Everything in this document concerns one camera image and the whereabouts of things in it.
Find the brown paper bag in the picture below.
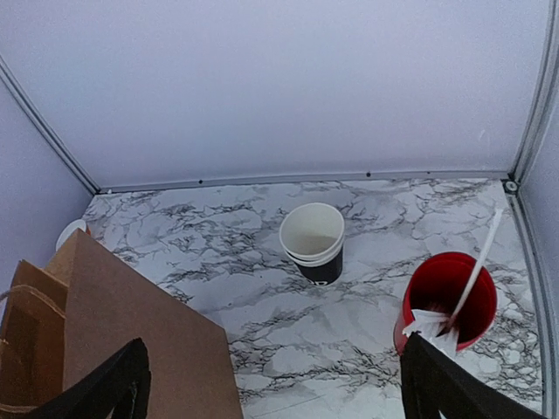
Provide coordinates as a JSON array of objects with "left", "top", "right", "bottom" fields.
[{"left": 1, "top": 231, "right": 242, "bottom": 418}]

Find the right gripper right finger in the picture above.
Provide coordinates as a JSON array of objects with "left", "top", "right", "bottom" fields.
[{"left": 400, "top": 333, "right": 541, "bottom": 419}]

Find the stack of paper cups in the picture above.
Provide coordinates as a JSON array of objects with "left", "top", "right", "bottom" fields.
[{"left": 279, "top": 203, "right": 345, "bottom": 286}]

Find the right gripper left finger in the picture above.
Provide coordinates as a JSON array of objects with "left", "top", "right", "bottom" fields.
[{"left": 25, "top": 338, "right": 151, "bottom": 419}]

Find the right aluminium frame post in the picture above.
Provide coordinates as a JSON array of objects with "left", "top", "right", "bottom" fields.
[{"left": 508, "top": 0, "right": 558, "bottom": 190}]

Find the red cylindrical holder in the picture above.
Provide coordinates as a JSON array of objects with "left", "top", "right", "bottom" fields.
[{"left": 393, "top": 251, "right": 497, "bottom": 354}]

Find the aluminium frame post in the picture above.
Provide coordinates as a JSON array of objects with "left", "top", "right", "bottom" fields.
[
  {"left": 508, "top": 0, "right": 558, "bottom": 190},
  {"left": 1, "top": 57, "right": 101, "bottom": 195}
]

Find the left aluminium frame post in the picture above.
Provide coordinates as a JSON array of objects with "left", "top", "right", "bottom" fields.
[{"left": 1, "top": 57, "right": 101, "bottom": 195}]

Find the white straw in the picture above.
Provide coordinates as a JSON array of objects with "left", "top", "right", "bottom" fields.
[{"left": 447, "top": 209, "right": 504, "bottom": 329}]

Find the white and orange bowl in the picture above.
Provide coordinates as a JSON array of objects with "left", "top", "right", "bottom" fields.
[{"left": 55, "top": 218, "right": 91, "bottom": 251}]

